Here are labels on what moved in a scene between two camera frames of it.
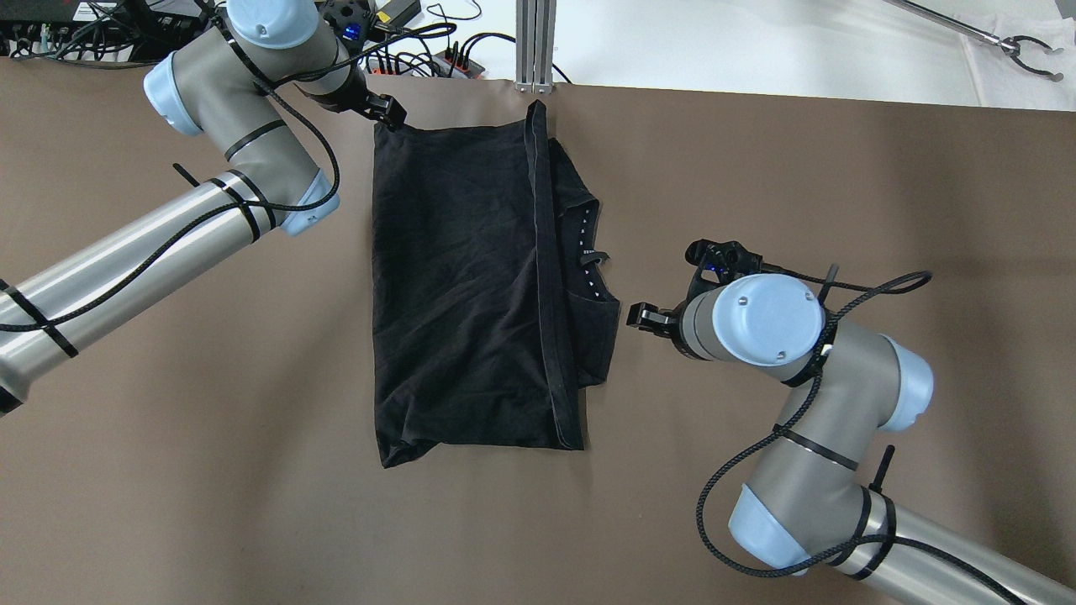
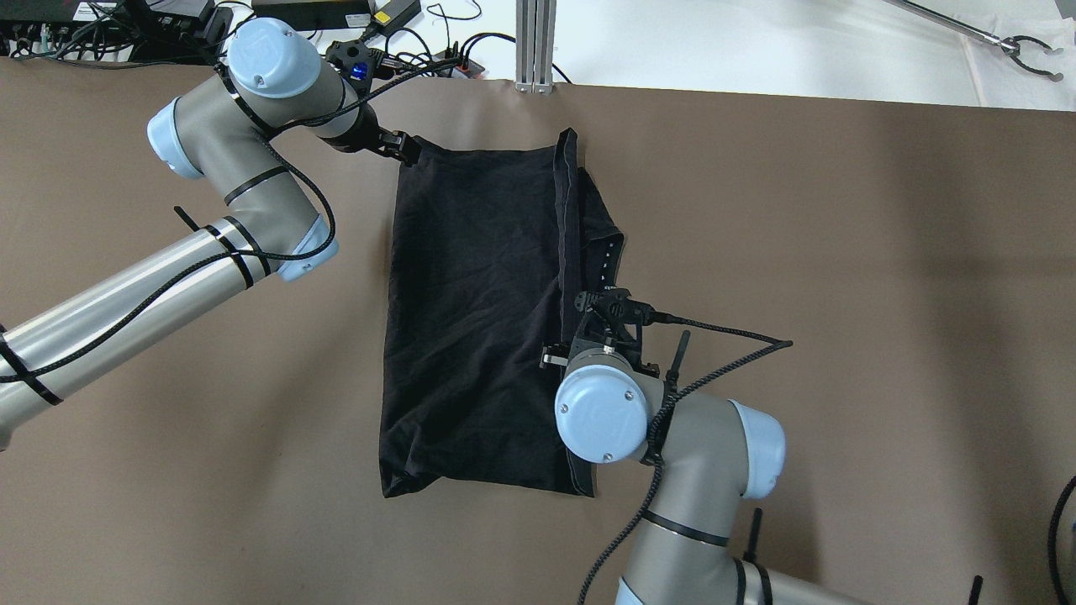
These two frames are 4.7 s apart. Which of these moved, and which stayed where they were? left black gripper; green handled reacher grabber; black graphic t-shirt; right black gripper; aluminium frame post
Moved: left black gripper; right black gripper; black graphic t-shirt
Stayed: aluminium frame post; green handled reacher grabber
